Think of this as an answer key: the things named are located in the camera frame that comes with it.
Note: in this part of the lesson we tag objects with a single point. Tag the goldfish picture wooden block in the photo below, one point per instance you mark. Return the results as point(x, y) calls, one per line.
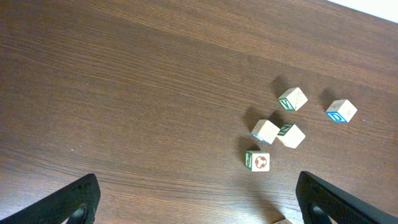
point(293, 99)

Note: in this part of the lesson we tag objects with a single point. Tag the leaf picture wooden block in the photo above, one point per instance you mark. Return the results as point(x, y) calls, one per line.
point(284, 221)

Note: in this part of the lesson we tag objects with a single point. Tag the soccer ball picture block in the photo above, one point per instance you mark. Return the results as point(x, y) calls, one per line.
point(257, 161)

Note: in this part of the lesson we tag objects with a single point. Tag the blue letter D block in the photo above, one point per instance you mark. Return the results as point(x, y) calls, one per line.
point(341, 111)

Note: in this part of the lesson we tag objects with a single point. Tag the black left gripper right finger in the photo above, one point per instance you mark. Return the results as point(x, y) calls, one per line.
point(322, 202)

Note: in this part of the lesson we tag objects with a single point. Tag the green letter N block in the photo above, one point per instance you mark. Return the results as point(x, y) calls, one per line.
point(290, 135)

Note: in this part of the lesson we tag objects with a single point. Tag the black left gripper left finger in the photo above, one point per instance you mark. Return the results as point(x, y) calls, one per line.
point(75, 203)

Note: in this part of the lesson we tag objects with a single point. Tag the pretzel picture wooden block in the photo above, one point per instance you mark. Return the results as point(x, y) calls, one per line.
point(265, 131)

